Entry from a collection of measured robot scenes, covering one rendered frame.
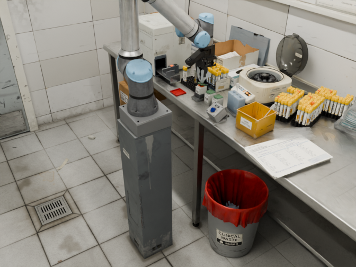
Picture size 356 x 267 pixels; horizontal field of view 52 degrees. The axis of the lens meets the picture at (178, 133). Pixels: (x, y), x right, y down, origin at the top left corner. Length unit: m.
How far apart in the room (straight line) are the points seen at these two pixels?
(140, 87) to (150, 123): 0.18
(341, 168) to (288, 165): 0.22
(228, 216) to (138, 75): 0.90
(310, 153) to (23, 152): 2.40
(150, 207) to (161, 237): 0.28
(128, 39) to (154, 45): 0.51
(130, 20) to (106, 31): 1.85
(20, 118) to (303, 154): 2.56
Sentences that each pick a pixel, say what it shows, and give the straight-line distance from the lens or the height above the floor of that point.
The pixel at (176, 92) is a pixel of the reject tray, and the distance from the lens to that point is 2.08.
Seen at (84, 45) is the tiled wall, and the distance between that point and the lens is 3.49.
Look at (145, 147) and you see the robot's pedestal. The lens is 1.77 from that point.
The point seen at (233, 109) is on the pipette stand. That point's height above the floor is 0.90.
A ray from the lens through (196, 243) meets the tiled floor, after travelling 2.38.
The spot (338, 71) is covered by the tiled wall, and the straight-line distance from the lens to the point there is 2.08.
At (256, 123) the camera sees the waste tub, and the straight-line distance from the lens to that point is 1.68.
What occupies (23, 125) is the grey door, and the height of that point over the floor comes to 0.09.
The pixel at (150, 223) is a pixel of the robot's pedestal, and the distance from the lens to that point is 2.11.
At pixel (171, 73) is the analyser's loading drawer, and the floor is 0.93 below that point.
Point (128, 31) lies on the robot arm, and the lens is 1.71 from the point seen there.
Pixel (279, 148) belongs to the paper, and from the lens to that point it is 1.66.
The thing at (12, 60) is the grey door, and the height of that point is 0.69.
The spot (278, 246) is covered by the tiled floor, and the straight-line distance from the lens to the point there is 2.44.
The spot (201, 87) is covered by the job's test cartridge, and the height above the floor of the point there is 0.95.
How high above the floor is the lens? 1.82
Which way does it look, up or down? 33 degrees down
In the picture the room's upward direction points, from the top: straight up
